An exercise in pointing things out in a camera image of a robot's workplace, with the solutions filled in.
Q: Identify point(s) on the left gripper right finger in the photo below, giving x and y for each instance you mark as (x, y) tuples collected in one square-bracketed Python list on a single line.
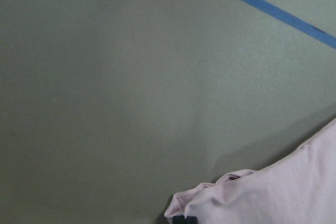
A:
[(191, 220)]

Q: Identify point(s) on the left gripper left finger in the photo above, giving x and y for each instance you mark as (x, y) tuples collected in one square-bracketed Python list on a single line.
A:
[(178, 220)]

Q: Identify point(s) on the pink Snoopy t-shirt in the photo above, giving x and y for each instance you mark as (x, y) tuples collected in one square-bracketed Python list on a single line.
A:
[(300, 188)]

